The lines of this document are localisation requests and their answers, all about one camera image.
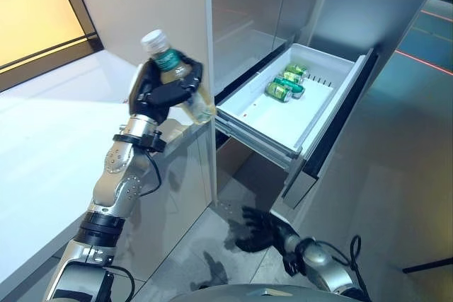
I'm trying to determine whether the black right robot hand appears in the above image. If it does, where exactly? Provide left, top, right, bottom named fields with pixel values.
left=234, top=205, right=301, bottom=254

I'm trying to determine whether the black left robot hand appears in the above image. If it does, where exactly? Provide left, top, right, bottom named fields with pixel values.
left=127, top=56, right=206, bottom=125

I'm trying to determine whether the clear tea bottle green label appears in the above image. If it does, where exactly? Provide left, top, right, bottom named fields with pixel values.
left=140, top=29, right=219, bottom=127

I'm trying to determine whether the white fridge drawer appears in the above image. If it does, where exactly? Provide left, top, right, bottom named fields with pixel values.
left=214, top=42, right=376, bottom=175

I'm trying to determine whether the stainless steel fridge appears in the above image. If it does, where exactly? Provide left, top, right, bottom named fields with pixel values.
left=210, top=0, right=447, bottom=211

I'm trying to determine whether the green drink can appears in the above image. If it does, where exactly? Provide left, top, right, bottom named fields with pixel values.
left=285, top=64, right=309, bottom=77
left=272, top=71, right=306, bottom=100
left=265, top=81, right=294, bottom=103

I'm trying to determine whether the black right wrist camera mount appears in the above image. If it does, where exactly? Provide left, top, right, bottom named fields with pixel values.
left=282, top=250, right=307, bottom=277

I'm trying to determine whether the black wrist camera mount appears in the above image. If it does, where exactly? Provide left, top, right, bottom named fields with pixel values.
left=282, top=250, right=307, bottom=277
left=113, top=131, right=166, bottom=153

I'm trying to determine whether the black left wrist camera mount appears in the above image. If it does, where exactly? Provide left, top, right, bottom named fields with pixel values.
left=113, top=131, right=166, bottom=153

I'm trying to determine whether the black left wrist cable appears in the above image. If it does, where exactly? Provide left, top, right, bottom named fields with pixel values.
left=136, top=148, right=162, bottom=199

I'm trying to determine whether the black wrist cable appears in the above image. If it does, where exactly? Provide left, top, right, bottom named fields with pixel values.
left=348, top=234, right=366, bottom=302
left=136, top=148, right=162, bottom=199

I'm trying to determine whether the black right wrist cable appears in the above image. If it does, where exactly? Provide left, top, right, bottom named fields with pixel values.
left=348, top=234, right=366, bottom=302

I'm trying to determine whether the yellow window with dark frame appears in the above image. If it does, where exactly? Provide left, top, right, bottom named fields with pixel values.
left=0, top=0, right=103, bottom=83

